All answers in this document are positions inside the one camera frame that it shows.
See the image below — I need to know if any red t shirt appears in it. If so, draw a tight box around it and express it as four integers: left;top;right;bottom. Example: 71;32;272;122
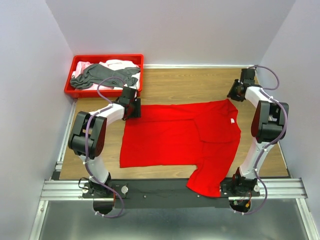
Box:
119;99;241;198

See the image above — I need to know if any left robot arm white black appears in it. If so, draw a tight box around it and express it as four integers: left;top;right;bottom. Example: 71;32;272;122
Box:
68;86;141;198

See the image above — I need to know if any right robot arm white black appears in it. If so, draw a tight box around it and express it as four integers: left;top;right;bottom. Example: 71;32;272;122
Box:
225;79;289;196

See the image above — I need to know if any white t shirt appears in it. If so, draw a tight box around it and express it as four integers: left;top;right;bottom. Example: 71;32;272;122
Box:
99;59;141;90

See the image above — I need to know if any grey t shirt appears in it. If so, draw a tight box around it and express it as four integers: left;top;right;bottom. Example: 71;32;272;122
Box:
70;63;141;90

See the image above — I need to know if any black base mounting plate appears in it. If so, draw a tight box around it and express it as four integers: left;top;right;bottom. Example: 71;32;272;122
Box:
78;177;260;210

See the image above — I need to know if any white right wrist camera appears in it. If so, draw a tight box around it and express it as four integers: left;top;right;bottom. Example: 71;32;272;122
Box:
240;68;256;86

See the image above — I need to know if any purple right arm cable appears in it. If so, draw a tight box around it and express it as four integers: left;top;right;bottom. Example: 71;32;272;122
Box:
233;64;290;216

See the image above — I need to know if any aluminium frame rail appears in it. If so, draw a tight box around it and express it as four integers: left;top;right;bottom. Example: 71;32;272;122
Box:
40;178;308;201

